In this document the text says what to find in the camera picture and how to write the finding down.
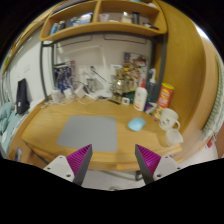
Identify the translucent plastic container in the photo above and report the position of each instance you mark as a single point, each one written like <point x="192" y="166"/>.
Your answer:
<point x="174" y="137"/>

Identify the white charger block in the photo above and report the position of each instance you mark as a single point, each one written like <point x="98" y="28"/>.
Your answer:
<point x="69" y="92"/>

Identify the printed figure box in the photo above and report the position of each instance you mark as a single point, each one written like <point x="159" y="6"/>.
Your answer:
<point x="137" y="65"/>

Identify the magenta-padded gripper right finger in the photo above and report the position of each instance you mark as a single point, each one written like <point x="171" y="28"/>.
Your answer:
<point x="165" y="165"/>

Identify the small blue white box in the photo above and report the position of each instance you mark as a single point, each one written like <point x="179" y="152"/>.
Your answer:
<point x="150" y="108"/>

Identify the grey mouse pad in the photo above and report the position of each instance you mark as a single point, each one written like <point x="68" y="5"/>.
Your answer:
<point x="88" y="131"/>

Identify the white desk lamp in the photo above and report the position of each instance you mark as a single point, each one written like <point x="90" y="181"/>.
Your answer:
<point x="93" y="95"/>

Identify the black bag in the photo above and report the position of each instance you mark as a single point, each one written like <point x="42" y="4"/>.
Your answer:
<point x="22" y="96"/>

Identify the black flat strip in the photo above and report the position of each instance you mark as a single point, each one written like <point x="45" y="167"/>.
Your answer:
<point x="113" y="101"/>

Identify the small white cube clock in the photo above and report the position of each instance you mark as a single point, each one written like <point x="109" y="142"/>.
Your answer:
<point x="125" y="101"/>

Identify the light blue computer mouse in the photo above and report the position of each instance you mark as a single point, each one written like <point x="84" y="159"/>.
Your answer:
<point x="136" y="124"/>

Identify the dark grey metal desk frame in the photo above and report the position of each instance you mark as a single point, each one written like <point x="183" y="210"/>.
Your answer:
<point x="163" y="60"/>

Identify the blue spray bottle white nozzle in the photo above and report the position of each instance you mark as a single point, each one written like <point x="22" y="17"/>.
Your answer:
<point x="152" y="86"/>

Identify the brown tree figure toy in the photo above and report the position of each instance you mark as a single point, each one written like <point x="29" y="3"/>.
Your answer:
<point x="120" y="85"/>

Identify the dark green round tin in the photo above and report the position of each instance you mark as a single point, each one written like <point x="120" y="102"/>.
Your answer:
<point x="132" y="97"/>

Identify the blue model kit box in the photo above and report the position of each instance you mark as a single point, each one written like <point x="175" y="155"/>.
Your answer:
<point x="64" y="76"/>

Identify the clear plastic cup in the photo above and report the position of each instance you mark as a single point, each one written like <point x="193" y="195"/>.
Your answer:
<point x="56" y="95"/>

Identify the metal cup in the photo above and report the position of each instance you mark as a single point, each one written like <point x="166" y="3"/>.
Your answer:
<point x="90" y="85"/>

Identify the white mug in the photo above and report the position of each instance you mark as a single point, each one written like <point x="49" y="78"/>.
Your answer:
<point x="167" y="118"/>

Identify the wooden shelf unit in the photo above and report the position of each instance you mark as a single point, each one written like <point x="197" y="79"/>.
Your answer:
<point x="100" y="28"/>

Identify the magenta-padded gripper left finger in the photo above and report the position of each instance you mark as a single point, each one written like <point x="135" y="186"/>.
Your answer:
<point x="60" y="165"/>

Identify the teal blanket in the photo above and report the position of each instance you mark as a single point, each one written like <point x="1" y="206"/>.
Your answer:
<point x="7" y="123"/>

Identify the white lotion bottle red cap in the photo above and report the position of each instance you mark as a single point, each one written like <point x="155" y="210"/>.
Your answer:
<point x="140" y="100"/>

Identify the red chips can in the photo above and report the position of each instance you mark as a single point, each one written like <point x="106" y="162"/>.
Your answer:
<point x="165" y="96"/>

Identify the white wall box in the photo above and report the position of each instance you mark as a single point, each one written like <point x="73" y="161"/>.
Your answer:
<point x="115" y="70"/>

